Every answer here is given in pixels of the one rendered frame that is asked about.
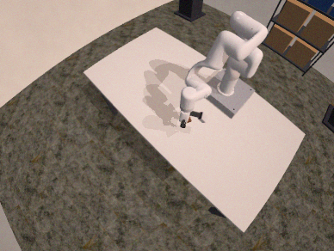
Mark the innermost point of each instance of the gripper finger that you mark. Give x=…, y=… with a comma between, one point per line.
x=182, y=125

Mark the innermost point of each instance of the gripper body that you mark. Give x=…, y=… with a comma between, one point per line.
x=184, y=115

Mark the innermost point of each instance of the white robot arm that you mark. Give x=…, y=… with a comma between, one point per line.
x=226, y=46

